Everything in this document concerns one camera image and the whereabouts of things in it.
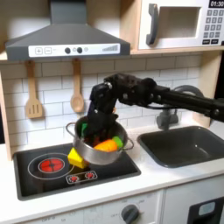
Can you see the wooden spoon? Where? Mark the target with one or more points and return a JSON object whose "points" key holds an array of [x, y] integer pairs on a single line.
{"points": [[77, 103]]}

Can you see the green toy block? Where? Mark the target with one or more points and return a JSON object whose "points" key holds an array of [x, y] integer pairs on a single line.
{"points": [[84, 129]]}

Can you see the orange toy carrot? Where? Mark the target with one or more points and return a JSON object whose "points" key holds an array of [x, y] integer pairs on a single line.
{"points": [[106, 145]]}

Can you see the yellow toy block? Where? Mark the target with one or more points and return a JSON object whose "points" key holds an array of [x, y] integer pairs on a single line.
{"points": [[76, 159]]}

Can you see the dark grey tap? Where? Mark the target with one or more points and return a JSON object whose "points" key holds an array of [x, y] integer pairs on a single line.
{"points": [[167, 121]]}

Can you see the wooden slotted spatula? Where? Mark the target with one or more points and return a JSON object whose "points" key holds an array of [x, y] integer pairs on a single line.
{"points": [[33, 109]]}

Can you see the black stove cooktop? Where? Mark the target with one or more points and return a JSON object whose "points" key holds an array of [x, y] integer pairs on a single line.
{"points": [[43, 186]]}

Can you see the dark grey sink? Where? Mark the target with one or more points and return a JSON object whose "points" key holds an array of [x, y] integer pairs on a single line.
{"points": [[180, 145]]}

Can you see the grey range hood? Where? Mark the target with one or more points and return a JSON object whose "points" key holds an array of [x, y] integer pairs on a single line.
{"points": [[67, 35]]}

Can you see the grey oven knob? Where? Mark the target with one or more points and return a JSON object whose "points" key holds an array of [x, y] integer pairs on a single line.
{"points": [[129, 214]]}

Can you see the white toy microwave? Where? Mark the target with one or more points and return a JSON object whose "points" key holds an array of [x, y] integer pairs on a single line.
{"points": [[180, 40]]}

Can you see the black dishwasher panel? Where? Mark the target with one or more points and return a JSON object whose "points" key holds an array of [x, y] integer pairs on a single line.
{"points": [[195, 217]]}

